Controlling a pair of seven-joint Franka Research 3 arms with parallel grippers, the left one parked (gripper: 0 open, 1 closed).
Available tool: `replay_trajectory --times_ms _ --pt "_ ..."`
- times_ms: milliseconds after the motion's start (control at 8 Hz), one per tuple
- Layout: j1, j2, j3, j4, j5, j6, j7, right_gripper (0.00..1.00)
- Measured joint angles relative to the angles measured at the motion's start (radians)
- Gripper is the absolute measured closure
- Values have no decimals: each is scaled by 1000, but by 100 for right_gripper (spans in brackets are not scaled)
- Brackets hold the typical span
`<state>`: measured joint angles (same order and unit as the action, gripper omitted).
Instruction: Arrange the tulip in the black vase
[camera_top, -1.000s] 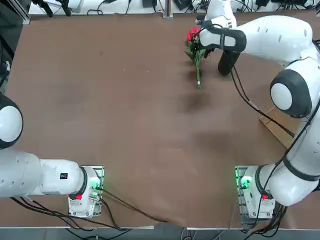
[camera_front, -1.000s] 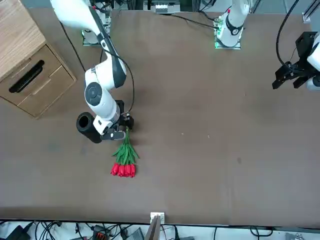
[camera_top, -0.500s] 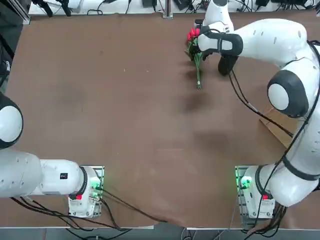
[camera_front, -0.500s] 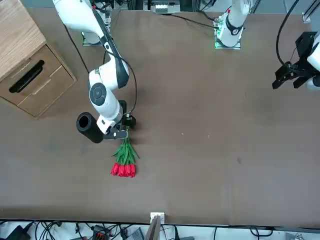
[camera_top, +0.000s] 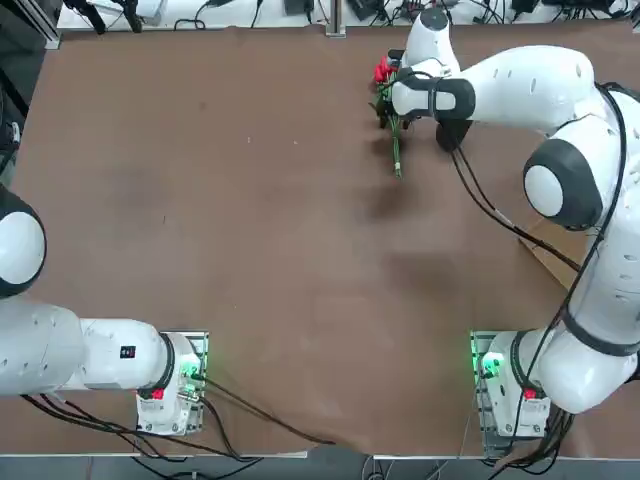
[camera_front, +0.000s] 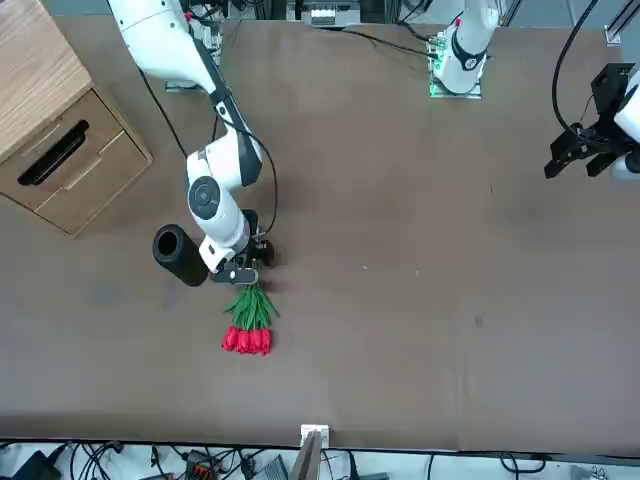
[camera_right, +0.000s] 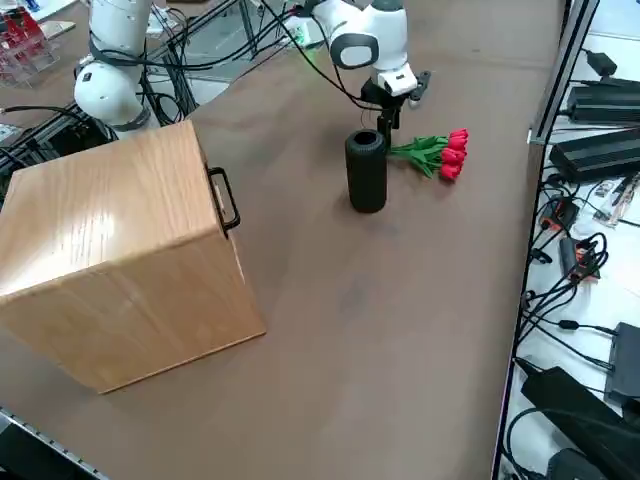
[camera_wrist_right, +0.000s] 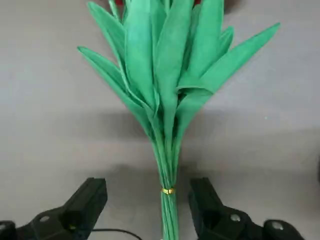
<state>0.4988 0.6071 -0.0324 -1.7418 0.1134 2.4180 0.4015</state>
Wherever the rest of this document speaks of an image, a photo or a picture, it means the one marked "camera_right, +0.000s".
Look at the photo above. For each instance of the red tulip bouquet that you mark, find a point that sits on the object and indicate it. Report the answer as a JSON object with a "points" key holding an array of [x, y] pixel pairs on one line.
{"points": [[452, 155]]}

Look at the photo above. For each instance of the black cylindrical vase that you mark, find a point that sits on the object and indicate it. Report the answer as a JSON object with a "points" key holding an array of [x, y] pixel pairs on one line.
{"points": [[367, 175]]}

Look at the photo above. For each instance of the black aluminium frame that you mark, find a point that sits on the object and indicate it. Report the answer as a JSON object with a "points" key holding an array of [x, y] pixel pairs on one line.
{"points": [[65, 135]]}

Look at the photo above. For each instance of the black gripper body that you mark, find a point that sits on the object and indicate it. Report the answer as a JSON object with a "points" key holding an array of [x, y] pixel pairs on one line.
{"points": [[372, 92]]}

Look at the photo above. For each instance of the small black power adapter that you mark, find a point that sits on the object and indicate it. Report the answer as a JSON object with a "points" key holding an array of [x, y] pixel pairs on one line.
{"points": [[602, 62]]}

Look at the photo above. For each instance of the wooden drawer box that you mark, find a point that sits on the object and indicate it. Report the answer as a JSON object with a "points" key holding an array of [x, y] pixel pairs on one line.
{"points": [[125, 260]]}

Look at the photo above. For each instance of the large black power brick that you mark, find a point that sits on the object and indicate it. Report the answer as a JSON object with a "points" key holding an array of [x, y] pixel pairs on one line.
{"points": [[595, 155], [605, 102]]}

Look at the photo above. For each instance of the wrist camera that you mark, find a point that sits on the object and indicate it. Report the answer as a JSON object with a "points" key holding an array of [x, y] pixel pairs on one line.
{"points": [[424, 82]]}

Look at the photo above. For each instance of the aluminium rail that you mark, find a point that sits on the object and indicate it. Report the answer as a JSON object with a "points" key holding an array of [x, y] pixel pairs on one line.
{"points": [[30, 435]]}

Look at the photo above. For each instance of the aluminium profile post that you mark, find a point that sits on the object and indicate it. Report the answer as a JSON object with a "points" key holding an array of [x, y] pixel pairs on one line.
{"points": [[565, 65]]}

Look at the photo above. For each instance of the orange and black device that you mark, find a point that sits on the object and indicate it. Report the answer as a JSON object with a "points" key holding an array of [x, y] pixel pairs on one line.
{"points": [[562, 212], [570, 255]]}

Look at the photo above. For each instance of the clear acrylic shelf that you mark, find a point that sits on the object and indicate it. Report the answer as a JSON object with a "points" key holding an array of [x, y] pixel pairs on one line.
{"points": [[25, 55]]}

